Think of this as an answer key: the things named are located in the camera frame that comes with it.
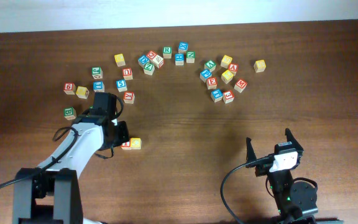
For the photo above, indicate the blue X block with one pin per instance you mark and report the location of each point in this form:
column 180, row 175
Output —
column 182, row 47

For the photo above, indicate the red 3 block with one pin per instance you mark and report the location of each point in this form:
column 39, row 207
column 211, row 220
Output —
column 228, row 96

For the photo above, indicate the red 6 I block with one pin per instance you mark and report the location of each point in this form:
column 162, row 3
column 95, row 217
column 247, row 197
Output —
column 69, row 88

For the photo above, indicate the blue P block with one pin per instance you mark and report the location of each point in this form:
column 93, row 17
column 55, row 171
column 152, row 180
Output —
column 205, row 74

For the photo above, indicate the green J block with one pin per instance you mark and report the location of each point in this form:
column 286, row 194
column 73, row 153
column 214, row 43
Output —
column 97, row 73

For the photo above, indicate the blue T umbrella block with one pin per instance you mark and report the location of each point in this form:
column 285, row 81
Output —
column 216, row 95

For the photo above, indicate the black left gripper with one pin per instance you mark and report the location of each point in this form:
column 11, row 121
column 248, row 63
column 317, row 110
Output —
column 124, row 136

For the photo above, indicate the blue 5 block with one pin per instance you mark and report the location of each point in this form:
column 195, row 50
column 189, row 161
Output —
column 121, row 85

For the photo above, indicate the blue D block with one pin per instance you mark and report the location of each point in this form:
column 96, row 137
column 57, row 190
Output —
column 142, row 60

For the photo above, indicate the green B block left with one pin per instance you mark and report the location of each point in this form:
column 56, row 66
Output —
column 69, row 113

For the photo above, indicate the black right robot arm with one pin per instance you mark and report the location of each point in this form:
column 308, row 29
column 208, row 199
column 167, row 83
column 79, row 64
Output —
column 295, row 198

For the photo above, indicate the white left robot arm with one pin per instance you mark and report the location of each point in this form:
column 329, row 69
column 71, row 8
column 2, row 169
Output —
column 50, row 193

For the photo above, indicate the red K block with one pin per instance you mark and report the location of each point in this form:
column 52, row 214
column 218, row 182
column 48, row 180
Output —
column 129, row 97

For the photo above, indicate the green Z block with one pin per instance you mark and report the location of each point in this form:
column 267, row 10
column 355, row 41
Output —
column 149, row 69

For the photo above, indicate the red A block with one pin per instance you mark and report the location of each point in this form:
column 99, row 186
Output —
column 233, row 68

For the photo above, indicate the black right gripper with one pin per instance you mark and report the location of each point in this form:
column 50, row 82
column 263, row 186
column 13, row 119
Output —
column 251, row 154

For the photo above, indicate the red U block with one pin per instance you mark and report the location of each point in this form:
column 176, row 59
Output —
column 127, row 73

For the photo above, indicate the blue I block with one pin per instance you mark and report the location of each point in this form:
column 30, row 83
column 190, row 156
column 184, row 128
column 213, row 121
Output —
column 98, row 86

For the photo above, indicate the green V block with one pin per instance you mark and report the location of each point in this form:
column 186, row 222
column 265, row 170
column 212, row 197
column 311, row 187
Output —
column 210, row 65

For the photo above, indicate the red M block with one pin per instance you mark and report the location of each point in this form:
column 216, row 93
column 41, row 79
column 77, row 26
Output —
column 240, row 85

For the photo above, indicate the green R block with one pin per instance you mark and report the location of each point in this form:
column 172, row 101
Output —
column 167, row 52

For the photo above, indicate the yellow block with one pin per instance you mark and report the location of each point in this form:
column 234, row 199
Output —
column 82, row 92
column 226, row 61
column 120, row 60
column 259, row 66
column 136, row 143
column 227, row 76

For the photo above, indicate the red E block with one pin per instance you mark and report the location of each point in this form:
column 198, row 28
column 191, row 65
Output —
column 211, row 83

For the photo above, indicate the blue H block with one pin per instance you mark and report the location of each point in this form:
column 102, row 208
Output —
column 179, row 59

